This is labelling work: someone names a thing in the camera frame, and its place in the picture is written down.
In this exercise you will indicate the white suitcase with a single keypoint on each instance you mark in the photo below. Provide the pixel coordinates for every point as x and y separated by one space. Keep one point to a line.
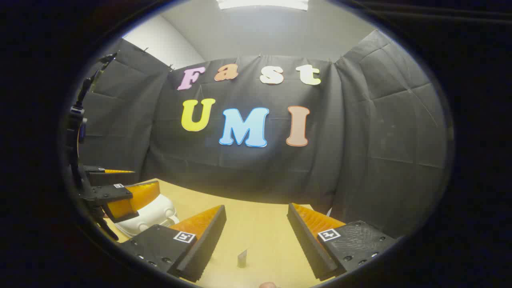
156 214

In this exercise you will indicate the small grey pointed object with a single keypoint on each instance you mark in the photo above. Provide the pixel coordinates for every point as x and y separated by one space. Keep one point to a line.
242 259

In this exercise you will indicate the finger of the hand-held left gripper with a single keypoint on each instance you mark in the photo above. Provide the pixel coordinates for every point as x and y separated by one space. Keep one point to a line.
108 178
136 198

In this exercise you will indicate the ceiling light panel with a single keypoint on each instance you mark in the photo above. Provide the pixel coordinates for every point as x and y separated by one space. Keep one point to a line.
262 4

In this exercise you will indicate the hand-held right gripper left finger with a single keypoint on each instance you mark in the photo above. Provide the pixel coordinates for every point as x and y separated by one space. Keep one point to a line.
206 240

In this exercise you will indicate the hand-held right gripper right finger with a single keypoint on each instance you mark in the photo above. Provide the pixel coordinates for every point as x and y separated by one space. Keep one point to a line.
306 240

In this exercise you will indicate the black backdrop cloth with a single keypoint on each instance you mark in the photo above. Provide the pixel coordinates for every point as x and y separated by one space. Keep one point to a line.
360 140

